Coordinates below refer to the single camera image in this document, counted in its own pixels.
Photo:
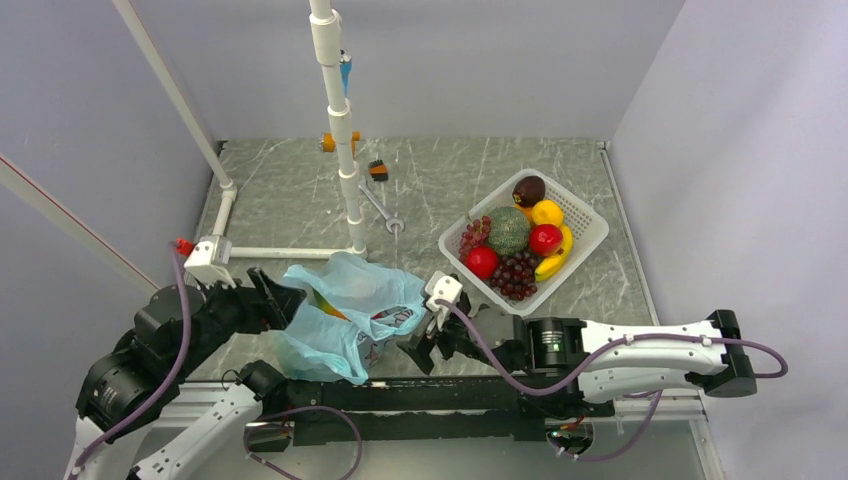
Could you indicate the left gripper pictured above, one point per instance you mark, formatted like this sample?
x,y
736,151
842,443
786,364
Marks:
x,y
268,305

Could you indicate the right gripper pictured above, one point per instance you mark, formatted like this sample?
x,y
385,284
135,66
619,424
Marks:
x,y
419,347

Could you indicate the light blue plastic bag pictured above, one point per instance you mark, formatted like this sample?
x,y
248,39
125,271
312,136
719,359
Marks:
x,y
381,303

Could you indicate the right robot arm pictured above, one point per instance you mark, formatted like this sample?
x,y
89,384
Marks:
x,y
595,362

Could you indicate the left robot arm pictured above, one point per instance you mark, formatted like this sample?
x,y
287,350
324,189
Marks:
x,y
125,391

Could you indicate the red fake apple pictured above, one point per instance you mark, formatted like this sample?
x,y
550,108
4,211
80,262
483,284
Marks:
x,y
482,261

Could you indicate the dark red fake grapes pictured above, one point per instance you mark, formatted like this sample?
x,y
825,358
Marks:
x,y
514,277

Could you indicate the light red fake grapes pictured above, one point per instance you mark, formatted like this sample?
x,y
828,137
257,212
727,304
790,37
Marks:
x,y
475,234

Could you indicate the green fake melon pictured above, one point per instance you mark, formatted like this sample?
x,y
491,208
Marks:
x,y
509,230

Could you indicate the yellow fake banana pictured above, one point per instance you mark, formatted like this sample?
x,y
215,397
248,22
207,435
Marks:
x,y
551,264

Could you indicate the red fake pomegranate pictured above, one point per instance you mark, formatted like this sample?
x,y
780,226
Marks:
x,y
545,240

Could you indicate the fake orange in basket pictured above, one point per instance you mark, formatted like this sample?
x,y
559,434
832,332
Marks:
x,y
526,211

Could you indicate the yellow fake lemon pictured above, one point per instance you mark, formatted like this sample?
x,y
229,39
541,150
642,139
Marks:
x,y
547,212

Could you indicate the dark brown fake fruit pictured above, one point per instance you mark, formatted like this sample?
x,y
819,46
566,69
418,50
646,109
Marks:
x,y
529,191

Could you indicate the silver wrench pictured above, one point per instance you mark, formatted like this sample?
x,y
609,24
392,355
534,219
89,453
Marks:
x,y
393,224

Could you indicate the orange black small brush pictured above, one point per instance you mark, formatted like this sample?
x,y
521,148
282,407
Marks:
x,y
378,171

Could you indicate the white plastic basket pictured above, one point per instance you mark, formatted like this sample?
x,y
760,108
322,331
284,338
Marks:
x,y
587,226

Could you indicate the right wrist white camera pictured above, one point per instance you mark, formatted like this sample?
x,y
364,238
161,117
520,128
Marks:
x,y
441,287

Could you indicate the wrist white camera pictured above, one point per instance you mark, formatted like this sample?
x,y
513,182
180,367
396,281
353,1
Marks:
x,y
207,260
441,287

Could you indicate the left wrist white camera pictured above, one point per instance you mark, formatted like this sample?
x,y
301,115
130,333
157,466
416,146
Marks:
x,y
207,260

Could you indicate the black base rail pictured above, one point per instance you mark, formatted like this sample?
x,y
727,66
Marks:
x,y
399,409

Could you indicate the blue handled tool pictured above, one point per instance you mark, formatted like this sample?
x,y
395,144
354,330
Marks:
x,y
345,69

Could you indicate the white pvc pipe frame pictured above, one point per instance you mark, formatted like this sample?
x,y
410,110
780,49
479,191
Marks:
x,y
326,28

